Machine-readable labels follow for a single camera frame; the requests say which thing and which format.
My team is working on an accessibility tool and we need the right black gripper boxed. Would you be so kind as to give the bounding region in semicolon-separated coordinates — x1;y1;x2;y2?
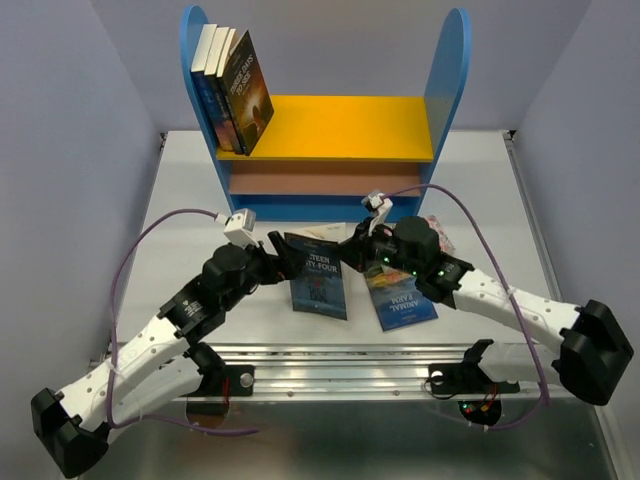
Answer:
329;216;422;277

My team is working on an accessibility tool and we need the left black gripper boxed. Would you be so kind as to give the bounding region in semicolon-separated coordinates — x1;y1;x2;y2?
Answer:
223;231;309;310

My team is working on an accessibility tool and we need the Nineteen Eighty-Four book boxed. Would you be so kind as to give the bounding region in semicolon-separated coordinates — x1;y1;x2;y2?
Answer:
284;222;347;321

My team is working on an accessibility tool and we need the Little Women book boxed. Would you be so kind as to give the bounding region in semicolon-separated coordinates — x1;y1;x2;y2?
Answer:
426;215;456;256

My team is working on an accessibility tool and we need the Three Days to See book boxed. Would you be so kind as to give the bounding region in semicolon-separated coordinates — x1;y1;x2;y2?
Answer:
220;30;274;155

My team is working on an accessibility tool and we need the A Tale of Two Cities book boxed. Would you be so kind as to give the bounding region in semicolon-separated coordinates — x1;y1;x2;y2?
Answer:
204;26;242;154

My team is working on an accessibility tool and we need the Jane Eyre book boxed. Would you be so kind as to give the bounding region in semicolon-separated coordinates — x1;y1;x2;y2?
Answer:
191;24;227;149

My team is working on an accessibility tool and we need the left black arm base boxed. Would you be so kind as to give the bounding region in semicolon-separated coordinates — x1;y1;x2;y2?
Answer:
180;364;255;398

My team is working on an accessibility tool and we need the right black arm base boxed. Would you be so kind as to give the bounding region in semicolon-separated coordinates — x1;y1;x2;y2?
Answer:
428;363;520;396

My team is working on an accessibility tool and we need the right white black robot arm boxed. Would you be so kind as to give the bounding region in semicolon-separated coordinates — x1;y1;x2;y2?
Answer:
336;216;634;406

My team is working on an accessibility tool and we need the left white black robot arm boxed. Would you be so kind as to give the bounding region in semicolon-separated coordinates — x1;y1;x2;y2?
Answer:
30;231;308;479

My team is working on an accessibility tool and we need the Animal Farm book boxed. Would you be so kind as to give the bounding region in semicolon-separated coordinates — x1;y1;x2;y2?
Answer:
363;264;438;332

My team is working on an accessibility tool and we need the blue and yellow bookshelf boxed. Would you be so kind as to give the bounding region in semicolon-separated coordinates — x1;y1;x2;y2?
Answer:
180;5;471;222

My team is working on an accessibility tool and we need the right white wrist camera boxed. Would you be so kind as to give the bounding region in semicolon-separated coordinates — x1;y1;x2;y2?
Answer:
361;190;393;236

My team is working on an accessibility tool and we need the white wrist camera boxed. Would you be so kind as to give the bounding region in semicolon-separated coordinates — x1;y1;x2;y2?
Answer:
361;190;393;236
216;208;259;248

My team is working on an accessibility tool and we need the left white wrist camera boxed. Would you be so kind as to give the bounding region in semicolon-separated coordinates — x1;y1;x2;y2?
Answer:
216;208;259;248

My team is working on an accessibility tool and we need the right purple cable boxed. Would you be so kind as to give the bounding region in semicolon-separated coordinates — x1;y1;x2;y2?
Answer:
384;183;551;434

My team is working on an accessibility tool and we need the purple cable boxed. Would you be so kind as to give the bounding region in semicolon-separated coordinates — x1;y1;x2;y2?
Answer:
107;208;260;436
384;183;551;434

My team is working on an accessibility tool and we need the aluminium mounting rail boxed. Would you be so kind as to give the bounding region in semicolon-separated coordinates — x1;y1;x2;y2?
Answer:
82;342;612;401

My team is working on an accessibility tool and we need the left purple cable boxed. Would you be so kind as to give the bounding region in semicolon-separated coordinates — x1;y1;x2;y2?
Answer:
107;208;260;436

